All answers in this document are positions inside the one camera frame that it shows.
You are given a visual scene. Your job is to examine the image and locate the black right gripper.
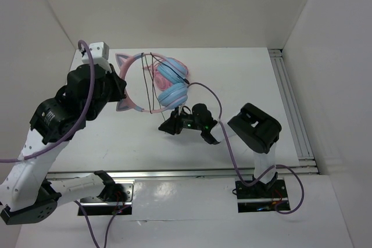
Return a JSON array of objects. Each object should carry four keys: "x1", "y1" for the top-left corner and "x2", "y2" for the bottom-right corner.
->
[{"x1": 159, "y1": 106, "x2": 204, "y2": 135}]

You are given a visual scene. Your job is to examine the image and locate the black headphone cable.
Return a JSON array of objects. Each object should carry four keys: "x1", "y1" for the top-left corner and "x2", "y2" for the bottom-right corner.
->
[{"x1": 141, "y1": 52, "x2": 190, "y2": 114}]

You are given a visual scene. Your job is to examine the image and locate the pink blue cat-ear headphones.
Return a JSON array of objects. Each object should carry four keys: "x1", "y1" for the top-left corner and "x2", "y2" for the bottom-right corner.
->
[{"x1": 115, "y1": 52, "x2": 189, "y2": 113}]

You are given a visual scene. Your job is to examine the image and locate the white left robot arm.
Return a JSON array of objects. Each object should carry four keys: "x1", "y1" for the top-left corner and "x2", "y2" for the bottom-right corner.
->
[{"x1": 1, "y1": 64, "x2": 126, "y2": 225}]

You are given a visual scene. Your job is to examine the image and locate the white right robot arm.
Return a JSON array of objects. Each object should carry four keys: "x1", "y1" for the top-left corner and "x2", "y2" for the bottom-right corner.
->
[{"x1": 158, "y1": 103, "x2": 282, "y2": 197}]

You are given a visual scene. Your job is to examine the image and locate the pink wrapped headphones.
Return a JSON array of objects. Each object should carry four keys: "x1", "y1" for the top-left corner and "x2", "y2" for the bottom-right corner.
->
[{"x1": 144, "y1": 60, "x2": 189, "y2": 91}]

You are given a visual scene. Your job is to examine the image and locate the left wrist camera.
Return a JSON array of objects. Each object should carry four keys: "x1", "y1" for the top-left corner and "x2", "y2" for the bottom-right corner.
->
[{"x1": 88, "y1": 41, "x2": 110, "y2": 68}]

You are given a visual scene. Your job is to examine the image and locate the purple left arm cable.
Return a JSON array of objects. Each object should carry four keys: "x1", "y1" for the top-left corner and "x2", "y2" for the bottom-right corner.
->
[{"x1": 0, "y1": 39, "x2": 131, "y2": 248}]

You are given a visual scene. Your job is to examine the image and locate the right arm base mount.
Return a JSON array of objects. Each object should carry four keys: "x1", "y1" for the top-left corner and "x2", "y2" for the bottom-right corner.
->
[{"x1": 232, "y1": 179, "x2": 291, "y2": 213}]

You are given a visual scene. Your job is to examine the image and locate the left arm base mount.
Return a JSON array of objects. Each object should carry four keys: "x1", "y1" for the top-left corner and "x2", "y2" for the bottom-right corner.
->
[{"x1": 79, "y1": 179, "x2": 134, "y2": 216}]

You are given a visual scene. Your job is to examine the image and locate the aluminium right side rail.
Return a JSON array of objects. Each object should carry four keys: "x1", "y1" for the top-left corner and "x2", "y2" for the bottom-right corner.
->
[{"x1": 268, "y1": 49, "x2": 319, "y2": 174}]

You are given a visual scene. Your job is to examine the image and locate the aluminium rail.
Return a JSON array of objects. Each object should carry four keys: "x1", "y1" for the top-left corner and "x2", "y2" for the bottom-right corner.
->
[
  {"x1": 268, "y1": 49, "x2": 319, "y2": 174},
  {"x1": 46, "y1": 165, "x2": 319, "y2": 180}
]

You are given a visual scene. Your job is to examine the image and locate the aluminium front rail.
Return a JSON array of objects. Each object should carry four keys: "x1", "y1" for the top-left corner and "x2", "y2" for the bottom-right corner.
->
[{"x1": 46, "y1": 165, "x2": 319, "y2": 180}]

